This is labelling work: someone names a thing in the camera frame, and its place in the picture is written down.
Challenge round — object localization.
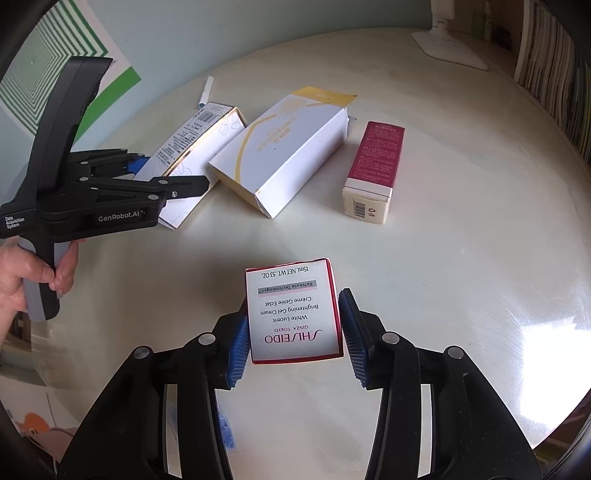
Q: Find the white box with gold trim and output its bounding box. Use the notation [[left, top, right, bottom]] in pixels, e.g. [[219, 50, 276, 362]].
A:
[[134, 102, 247, 230]]

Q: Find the green striped wall poster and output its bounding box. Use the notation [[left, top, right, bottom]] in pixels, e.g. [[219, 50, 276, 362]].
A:
[[0, 0, 141, 139]]

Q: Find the small white box pink trim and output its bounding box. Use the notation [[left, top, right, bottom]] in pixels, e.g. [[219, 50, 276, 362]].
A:
[[245, 257, 345, 366]]

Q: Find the white desk lamp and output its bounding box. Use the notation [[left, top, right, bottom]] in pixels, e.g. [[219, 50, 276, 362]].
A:
[[411, 0, 489, 71]]

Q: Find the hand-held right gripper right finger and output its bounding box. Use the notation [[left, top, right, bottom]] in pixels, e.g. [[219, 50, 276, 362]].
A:
[[338, 287, 542, 480]]

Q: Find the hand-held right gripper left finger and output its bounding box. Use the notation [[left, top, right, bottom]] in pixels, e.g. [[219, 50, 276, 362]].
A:
[[58, 298, 252, 480]]

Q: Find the plastic bag of blue pieces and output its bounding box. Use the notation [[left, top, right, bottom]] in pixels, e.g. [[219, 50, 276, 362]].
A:
[[165, 401, 238, 450]]

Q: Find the row of thin books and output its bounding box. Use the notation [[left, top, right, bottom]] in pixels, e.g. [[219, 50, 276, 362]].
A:
[[515, 0, 591, 158]]

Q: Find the white and yellow box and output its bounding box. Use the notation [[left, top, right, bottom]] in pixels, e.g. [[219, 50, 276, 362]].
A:
[[209, 87, 357, 219]]

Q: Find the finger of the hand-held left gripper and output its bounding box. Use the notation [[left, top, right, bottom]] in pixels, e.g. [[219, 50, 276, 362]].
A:
[[60, 174, 210, 217], [69, 148, 152, 181]]

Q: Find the maroon box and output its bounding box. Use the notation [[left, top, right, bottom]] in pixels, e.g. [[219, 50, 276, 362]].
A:
[[342, 121, 405, 225]]

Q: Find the person's left hand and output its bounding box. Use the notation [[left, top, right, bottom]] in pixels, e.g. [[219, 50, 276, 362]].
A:
[[0, 239, 80, 346]]

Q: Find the wooden bookshelf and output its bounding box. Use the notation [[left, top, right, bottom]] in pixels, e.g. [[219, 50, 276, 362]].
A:
[[443, 0, 591, 162]]

